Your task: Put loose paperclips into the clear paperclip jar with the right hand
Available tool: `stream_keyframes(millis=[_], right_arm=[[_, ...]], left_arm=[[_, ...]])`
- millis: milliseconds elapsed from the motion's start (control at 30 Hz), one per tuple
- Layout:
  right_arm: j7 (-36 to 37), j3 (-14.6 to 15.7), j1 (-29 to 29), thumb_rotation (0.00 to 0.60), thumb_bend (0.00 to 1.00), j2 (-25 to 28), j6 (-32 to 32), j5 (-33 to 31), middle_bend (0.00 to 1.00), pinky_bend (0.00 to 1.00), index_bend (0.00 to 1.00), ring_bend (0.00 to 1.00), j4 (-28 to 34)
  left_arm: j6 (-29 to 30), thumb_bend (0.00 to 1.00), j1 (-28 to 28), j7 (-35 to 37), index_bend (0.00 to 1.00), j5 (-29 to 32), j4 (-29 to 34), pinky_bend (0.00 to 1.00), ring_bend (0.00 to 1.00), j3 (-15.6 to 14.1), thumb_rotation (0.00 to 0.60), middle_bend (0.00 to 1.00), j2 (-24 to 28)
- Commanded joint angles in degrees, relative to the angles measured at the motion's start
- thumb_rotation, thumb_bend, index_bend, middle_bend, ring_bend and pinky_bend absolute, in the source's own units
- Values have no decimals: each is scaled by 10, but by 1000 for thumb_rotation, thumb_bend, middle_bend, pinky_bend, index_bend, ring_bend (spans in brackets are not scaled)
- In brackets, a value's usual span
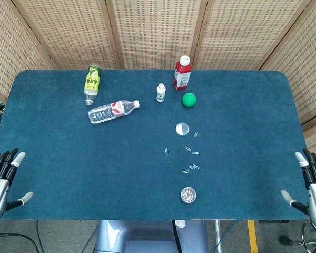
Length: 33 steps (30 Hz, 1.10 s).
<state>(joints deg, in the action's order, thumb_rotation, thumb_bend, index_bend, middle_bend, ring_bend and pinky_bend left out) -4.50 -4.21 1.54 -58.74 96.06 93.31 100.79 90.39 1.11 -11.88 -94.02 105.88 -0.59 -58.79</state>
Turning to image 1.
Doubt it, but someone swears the clear water bottle red label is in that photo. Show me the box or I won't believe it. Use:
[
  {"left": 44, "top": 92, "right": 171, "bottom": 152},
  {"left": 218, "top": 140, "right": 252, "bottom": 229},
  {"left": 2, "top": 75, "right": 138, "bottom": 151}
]
[{"left": 87, "top": 100, "right": 141, "bottom": 124}]

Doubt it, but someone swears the small white bottle green label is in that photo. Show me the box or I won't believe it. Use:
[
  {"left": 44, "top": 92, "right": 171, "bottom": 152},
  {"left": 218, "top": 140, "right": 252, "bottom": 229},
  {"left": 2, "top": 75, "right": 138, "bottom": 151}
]
[{"left": 156, "top": 83, "right": 166, "bottom": 103}]

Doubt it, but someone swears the wheeled stool base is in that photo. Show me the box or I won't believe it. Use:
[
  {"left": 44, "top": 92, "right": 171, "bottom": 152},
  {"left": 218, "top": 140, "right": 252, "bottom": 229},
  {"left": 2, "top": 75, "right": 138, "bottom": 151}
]
[{"left": 279, "top": 220, "right": 316, "bottom": 253}]

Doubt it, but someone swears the red juice bottle white cap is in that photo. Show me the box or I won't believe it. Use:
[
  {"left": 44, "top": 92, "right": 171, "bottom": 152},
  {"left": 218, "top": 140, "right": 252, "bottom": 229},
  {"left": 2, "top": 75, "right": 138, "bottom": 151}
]
[{"left": 173, "top": 55, "right": 193, "bottom": 91}]

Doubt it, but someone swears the metal table leg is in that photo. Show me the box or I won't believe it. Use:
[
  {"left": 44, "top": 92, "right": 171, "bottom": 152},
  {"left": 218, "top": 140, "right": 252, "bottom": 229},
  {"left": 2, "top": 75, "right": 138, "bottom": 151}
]
[{"left": 214, "top": 220, "right": 222, "bottom": 253}]

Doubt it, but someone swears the black floor cable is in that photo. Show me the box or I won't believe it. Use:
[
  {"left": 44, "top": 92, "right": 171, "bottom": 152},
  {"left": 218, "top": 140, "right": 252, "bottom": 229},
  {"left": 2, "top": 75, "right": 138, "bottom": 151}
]
[{"left": 0, "top": 231, "right": 42, "bottom": 253}]

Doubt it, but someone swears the blue grey robot torso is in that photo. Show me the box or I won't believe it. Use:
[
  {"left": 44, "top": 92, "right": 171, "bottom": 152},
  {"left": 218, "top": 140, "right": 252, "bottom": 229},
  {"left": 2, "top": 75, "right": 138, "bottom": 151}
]
[{"left": 94, "top": 220, "right": 209, "bottom": 253}]

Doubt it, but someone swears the green yellow drink bottle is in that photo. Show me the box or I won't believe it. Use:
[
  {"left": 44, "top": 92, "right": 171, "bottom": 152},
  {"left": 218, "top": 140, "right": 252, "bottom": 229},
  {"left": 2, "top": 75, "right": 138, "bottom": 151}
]
[{"left": 83, "top": 63, "right": 103, "bottom": 106}]

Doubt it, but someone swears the green ball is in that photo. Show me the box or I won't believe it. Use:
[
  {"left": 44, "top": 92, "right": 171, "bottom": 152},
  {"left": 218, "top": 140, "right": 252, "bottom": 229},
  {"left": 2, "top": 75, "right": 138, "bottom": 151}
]
[{"left": 182, "top": 92, "right": 198, "bottom": 108}]

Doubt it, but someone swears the clear round plastic lid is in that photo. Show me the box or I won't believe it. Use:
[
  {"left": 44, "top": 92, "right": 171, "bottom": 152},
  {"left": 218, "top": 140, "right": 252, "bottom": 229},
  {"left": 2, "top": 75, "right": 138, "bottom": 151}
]
[{"left": 175, "top": 122, "right": 191, "bottom": 136}]

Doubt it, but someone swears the blue cable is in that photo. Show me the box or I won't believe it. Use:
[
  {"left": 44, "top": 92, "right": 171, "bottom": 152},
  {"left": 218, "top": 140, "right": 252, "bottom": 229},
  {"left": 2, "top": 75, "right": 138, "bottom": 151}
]
[
  {"left": 212, "top": 220, "right": 239, "bottom": 253},
  {"left": 35, "top": 220, "right": 42, "bottom": 253}
]

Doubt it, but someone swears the round paperclip container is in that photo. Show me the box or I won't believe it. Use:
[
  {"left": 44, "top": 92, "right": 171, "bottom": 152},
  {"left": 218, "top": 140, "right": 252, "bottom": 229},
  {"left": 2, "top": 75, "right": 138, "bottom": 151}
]
[{"left": 180, "top": 187, "right": 197, "bottom": 203}]

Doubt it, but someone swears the blue carpet table cover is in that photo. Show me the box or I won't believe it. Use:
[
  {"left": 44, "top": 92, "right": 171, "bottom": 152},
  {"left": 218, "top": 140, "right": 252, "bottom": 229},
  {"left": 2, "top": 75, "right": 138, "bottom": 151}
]
[{"left": 0, "top": 69, "right": 310, "bottom": 221}]

